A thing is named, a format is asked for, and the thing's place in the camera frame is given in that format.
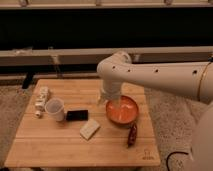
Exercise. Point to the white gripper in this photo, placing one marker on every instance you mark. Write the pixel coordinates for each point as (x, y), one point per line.
(110, 90)

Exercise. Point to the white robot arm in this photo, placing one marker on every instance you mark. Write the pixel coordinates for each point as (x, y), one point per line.
(193, 80)

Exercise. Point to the orange bowl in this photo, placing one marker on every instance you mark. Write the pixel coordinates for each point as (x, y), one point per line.
(127, 114)

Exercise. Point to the white sponge block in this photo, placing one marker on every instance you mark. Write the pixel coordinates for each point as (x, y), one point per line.
(89, 128)

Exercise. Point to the black rectangular block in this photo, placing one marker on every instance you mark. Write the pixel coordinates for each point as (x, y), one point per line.
(77, 115)

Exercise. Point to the wooden table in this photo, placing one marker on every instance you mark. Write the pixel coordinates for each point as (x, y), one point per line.
(46, 143)

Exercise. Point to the translucent plastic cup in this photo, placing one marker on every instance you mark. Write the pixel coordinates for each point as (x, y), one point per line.
(55, 108)

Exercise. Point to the small white cube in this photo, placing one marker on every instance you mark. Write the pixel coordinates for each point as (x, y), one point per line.
(38, 114)

